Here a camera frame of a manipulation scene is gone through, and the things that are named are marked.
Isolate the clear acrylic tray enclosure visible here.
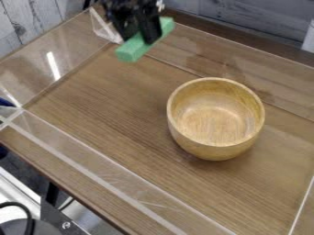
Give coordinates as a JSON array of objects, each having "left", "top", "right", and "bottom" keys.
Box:
[{"left": 0, "top": 13, "right": 314, "bottom": 235}]

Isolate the black metal bracket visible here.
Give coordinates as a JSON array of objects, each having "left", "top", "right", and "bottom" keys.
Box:
[{"left": 41, "top": 200, "right": 90, "bottom": 235}]

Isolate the green rectangular block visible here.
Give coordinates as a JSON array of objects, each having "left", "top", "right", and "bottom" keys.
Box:
[{"left": 116, "top": 17, "right": 176, "bottom": 62}]

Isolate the black table leg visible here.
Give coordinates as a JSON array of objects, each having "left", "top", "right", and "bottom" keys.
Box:
[{"left": 46, "top": 183, "right": 61, "bottom": 207}]

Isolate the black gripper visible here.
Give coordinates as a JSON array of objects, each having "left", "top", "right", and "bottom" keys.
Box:
[{"left": 101, "top": 0, "right": 166, "bottom": 44}]

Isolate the black cable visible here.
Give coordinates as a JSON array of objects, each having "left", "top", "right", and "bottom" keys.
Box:
[{"left": 0, "top": 201, "right": 38, "bottom": 235}]

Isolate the light wooden bowl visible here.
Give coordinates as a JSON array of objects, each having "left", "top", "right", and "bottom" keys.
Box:
[{"left": 168, "top": 77, "right": 267, "bottom": 161}]

